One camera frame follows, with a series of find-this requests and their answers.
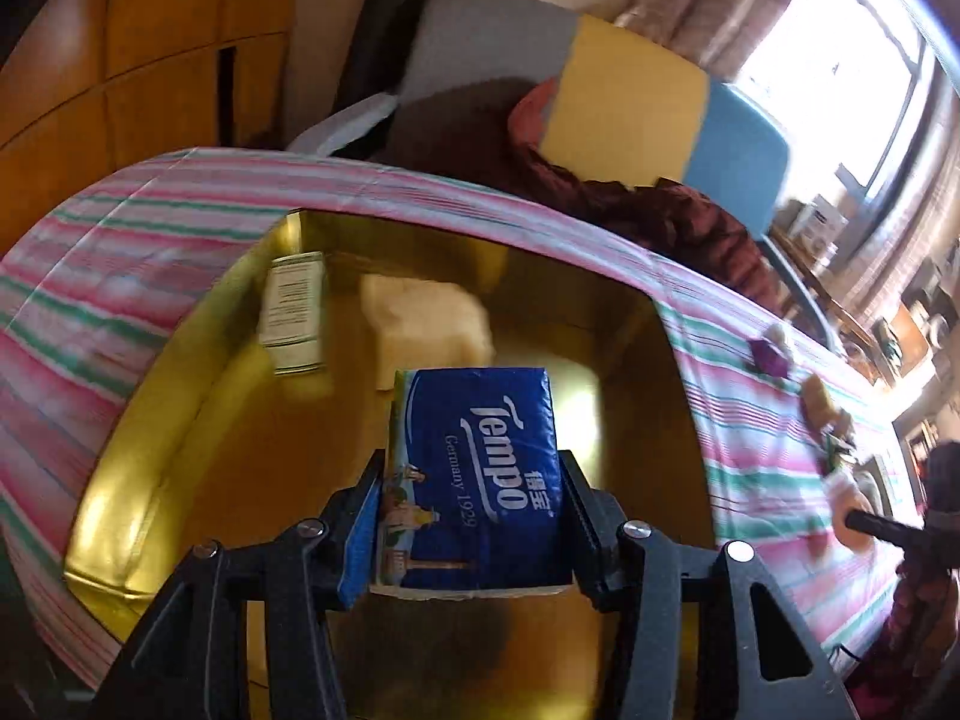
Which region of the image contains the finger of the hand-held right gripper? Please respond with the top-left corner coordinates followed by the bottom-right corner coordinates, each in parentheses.
top-left (846, 508), bottom-right (929, 550)

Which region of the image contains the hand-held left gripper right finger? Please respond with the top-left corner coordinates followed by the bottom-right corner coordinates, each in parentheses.
top-left (559, 450), bottom-right (863, 720)

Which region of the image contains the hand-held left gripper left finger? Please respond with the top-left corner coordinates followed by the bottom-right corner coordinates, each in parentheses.
top-left (90, 450), bottom-right (387, 720)

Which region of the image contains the peach round object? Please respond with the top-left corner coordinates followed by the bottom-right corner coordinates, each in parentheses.
top-left (827, 474), bottom-right (880, 554)

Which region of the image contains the blue tissue pack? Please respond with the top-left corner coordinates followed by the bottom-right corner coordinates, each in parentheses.
top-left (369, 366), bottom-right (575, 601)

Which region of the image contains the gold storage box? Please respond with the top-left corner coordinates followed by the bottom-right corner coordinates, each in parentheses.
top-left (64, 210), bottom-right (717, 720)

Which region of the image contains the person's right forearm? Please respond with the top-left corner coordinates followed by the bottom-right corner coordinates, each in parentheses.
top-left (862, 559), bottom-right (960, 698)

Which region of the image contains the yellow sponge block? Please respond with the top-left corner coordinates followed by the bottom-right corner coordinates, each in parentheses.
top-left (799, 375), bottom-right (853, 432)

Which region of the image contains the large purple packet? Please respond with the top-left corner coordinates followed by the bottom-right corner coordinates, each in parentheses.
top-left (750, 337), bottom-right (790, 378)

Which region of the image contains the pale white tissue packet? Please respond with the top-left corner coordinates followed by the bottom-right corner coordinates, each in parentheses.
top-left (360, 275), bottom-right (496, 391)

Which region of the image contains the small white green carton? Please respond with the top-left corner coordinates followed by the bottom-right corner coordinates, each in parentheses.
top-left (257, 251), bottom-right (329, 376)

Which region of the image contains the wooden desk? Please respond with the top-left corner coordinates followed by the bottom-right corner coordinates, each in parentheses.
top-left (772, 199), bottom-right (882, 365)

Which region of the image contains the white carton box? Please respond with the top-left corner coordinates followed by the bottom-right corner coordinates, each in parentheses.
top-left (791, 195), bottom-right (848, 245)

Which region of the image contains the dark red padded jacket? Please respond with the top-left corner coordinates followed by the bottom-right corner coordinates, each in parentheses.
top-left (508, 79), bottom-right (785, 308)

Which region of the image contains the grey yellow blue chair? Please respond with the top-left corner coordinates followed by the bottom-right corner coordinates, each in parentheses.
top-left (289, 0), bottom-right (841, 350)

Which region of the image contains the window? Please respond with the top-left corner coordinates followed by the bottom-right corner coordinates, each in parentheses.
top-left (735, 0), bottom-right (938, 196)

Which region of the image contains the black cushion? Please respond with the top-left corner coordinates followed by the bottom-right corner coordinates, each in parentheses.
top-left (330, 0), bottom-right (443, 117)

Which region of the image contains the wooden wardrobe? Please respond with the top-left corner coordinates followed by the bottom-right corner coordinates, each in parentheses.
top-left (0, 0), bottom-right (308, 252)

